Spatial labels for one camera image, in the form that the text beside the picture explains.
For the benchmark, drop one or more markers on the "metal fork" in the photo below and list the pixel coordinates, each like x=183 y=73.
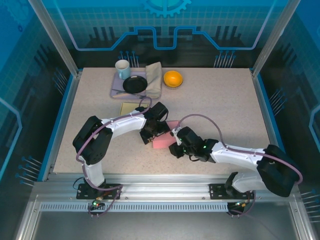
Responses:
x=132 y=95

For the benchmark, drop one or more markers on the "dark metal knife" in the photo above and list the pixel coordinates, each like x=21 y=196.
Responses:
x=118 y=91

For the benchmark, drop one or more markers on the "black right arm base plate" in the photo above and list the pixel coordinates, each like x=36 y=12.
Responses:
x=216 y=191

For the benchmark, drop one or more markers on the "black plate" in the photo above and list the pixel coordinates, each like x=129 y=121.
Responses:
x=135 y=85

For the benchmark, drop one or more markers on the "aluminium frame post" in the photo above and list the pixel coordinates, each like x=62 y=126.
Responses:
x=53 y=35
x=275 y=35

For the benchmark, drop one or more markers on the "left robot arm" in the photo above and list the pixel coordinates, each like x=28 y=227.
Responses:
x=125 y=125

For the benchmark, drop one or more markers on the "aluminium mounting rail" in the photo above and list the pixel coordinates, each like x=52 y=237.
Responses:
x=162 y=186

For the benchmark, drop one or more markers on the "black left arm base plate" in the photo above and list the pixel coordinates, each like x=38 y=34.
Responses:
x=112 y=191

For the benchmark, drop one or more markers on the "yellow paper box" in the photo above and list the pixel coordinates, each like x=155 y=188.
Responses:
x=127 y=108

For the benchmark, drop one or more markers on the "metal base pan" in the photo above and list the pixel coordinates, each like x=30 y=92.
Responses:
x=162 y=227

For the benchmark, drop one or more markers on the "yellow bowl with patterned outside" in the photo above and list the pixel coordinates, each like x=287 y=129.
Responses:
x=172 y=78

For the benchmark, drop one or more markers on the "pink paper box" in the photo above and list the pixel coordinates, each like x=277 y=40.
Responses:
x=162 y=142

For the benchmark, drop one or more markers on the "aluminium table side rail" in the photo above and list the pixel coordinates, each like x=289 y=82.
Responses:
x=68 y=105
x=263 y=105

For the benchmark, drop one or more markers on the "small lit connector module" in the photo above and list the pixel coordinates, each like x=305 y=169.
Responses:
x=240 y=203
x=96 y=203

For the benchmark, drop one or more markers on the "lavender plastic tray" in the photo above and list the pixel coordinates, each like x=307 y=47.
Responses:
x=117 y=86

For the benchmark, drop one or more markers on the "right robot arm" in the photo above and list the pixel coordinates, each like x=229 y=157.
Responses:
x=232 y=155

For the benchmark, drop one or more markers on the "light blue mug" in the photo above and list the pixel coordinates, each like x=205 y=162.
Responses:
x=122 y=65

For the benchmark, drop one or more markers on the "grey folded cloth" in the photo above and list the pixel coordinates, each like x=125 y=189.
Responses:
x=153 y=77

